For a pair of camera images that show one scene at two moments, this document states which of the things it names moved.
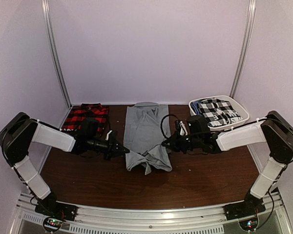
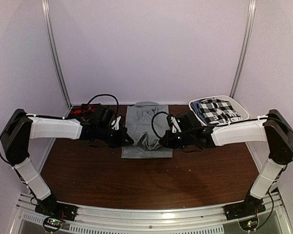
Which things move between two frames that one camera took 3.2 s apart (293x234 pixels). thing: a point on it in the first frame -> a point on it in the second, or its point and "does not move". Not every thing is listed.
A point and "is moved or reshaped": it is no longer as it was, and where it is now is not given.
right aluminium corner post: [245, 47] does not move
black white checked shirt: [218, 112] does not move
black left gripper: [114, 149] -> [122, 136]
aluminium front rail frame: [26, 219] does not move
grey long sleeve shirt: [146, 125] is moved or reshaped
